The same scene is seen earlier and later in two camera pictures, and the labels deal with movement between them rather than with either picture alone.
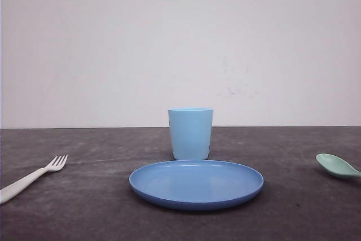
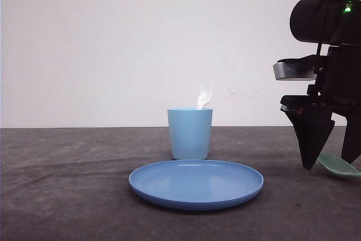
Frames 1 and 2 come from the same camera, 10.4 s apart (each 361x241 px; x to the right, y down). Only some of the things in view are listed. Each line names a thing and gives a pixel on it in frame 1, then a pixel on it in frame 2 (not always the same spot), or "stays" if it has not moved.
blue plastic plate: x=195 y=184 stays
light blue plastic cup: x=191 y=130 stays
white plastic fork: x=7 y=193 -> x=205 y=94
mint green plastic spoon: x=335 y=164 stays
